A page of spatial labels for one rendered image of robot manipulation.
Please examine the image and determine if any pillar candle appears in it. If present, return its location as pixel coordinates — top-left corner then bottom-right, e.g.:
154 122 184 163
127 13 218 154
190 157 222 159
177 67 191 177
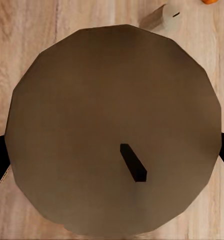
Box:
4 24 223 239
139 3 181 38

